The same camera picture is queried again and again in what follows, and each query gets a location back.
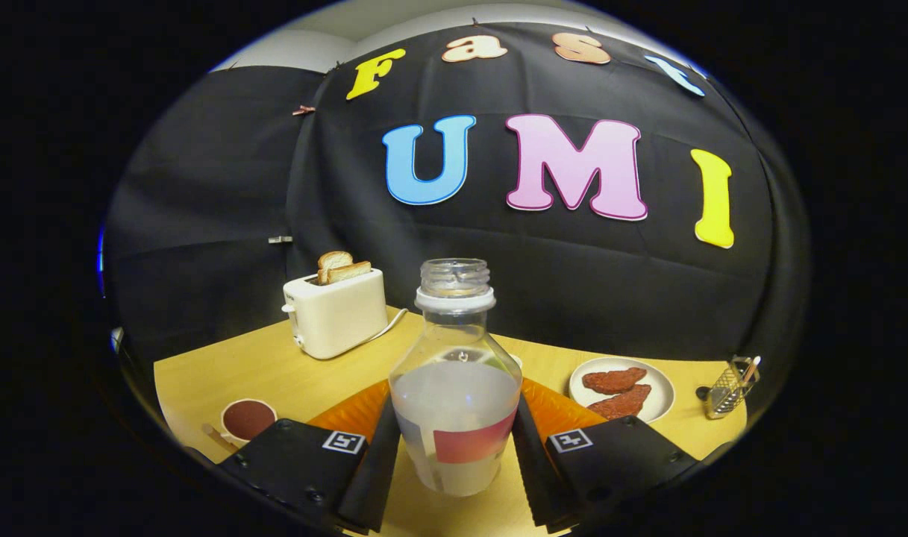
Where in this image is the toast slice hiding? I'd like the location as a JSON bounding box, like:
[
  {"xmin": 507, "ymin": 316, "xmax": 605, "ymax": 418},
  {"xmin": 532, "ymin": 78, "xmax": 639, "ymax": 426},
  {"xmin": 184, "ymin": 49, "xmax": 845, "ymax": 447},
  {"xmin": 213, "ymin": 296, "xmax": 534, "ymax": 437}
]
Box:
[
  {"xmin": 327, "ymin": 261, "xmax": 373, "ymax": 285},
  {"xmin": 318, "ymin": 251, "xmax": 354, "ymax": 285}
]

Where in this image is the white toaster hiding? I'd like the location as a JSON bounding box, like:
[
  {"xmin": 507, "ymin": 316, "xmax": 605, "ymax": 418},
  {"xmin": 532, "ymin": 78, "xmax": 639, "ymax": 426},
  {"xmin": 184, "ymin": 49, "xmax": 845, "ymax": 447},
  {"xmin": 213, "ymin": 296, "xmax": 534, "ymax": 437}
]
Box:
[{"xmin": 282, "ymin": 268, "xmax": 389, "ymax": 361}]

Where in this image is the white toaster cable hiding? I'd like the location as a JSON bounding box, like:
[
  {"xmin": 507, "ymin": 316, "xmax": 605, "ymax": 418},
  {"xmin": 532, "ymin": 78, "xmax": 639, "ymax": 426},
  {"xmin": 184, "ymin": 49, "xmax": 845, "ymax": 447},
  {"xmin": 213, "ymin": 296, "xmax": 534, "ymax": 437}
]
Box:
[{"xmin": 364, "ymin": 307, "xmax": 410, "ymax": 346}]

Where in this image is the metal wire holder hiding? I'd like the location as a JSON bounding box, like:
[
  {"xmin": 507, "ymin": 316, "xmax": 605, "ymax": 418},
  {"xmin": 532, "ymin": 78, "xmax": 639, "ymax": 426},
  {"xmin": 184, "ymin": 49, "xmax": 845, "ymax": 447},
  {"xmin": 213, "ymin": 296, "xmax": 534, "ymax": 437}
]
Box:
[{"xmin": 706, "ymin": 356, "xmax": 761, "ymax": 420}]

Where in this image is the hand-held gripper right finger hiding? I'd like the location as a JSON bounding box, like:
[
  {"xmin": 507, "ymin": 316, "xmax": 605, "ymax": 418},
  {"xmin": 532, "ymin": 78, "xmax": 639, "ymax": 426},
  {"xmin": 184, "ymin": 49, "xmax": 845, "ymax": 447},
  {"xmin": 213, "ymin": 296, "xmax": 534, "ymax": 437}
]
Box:
[{"xmin": 512, "ymin": 377, "xmax": 702, "ymax": 535}]

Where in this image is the black backdrop cloth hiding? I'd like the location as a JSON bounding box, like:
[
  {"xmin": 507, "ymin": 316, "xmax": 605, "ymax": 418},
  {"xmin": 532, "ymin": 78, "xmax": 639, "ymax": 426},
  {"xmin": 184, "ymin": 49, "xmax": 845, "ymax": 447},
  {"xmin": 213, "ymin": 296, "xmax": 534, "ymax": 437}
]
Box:
[{"xmin": 103, "ymin": 21, "xmax": 810, "ymax": 420}]

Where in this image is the beige cup with wooden handle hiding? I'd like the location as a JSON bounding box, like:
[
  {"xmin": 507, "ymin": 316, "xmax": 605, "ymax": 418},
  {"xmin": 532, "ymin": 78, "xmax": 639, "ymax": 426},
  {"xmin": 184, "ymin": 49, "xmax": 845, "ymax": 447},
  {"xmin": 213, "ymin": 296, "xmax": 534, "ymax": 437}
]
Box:
[{"xmin": 202, "ymin": 398, "xmax": 279, "ymax": 453}]

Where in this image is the clear juice bottle red label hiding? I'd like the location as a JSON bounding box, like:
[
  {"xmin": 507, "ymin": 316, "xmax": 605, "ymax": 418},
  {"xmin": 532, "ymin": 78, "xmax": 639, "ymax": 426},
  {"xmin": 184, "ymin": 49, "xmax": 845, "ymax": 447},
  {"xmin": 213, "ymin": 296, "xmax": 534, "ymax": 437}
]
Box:
[{"xmin": 388, "ymin": 258, "xmax": 524, "ymax": 499}]

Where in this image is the wooden table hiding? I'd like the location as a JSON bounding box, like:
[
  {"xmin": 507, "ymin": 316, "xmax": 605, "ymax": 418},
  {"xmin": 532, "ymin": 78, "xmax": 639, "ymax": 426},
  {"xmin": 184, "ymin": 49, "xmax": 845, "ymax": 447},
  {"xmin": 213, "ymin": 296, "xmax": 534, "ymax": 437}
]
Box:
[{"xmin": 154, "ymin": 306, "xmax": 750, "ymax": 537}]

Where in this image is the white round plate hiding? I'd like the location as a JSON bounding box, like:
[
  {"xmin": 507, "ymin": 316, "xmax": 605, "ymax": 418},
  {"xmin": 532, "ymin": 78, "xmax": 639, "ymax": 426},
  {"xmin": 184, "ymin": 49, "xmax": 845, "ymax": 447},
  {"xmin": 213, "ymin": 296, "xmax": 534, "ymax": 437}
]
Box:
[{"xmin": 569, "ymin": 357, "xmax": 676, "ymax": 425}]

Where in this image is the red-brown meat slice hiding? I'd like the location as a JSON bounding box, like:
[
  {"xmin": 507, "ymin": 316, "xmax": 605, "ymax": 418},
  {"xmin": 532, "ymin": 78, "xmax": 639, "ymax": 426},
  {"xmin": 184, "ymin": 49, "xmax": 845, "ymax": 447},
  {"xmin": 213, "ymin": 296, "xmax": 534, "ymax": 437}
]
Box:
[
  {"xmin": 586, "ymin": 384, "xmax": 653, "ymax": 421},
  {"xmin": 582, "ymin": 367, "xmax": 648, "ymax": 396}
]

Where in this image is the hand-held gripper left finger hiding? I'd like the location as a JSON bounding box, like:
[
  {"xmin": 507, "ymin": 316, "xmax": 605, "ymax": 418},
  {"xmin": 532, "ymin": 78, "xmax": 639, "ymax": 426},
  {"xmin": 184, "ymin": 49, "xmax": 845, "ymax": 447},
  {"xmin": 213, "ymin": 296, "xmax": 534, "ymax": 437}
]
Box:
[{"xmin": 216, "ymin": 379, "xmax": 403, "ymax": 535}]

